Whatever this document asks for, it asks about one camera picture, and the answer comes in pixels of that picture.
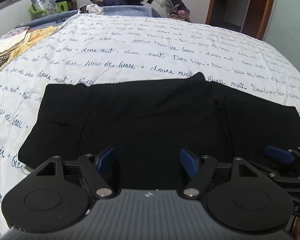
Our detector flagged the black bag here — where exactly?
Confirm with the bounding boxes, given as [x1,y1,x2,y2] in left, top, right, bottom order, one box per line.
[56,0,78,11]

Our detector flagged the clear plastic bag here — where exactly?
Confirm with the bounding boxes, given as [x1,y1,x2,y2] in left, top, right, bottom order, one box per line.
[146,0,175,18]

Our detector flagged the green plastic basket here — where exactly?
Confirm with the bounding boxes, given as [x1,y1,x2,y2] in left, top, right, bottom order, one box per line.
[30,2,69,18]

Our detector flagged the folded yellow and patterned clothes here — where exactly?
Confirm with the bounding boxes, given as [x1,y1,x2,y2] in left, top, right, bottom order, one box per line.
[0,26,65,81]

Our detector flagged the floral pillow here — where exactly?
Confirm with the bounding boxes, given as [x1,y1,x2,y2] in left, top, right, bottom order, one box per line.
[28,0,60,16]

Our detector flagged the wooden door frame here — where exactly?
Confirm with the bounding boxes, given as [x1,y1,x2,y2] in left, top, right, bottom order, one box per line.
[206,0,275,40]

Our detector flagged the white bedspread with blue script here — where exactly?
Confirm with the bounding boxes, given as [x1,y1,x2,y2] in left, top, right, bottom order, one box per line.
[0,14,300,238]

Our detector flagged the blue towel blanket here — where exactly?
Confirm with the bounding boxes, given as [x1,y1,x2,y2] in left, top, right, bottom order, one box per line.
[15,5,161,29]

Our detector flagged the black pants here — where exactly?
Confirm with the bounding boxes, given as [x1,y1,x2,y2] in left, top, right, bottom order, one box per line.
[18,71,300,181]

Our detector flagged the white wardrobe sliding door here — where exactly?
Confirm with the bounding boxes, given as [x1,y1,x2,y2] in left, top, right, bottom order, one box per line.
[264,0,300,72]

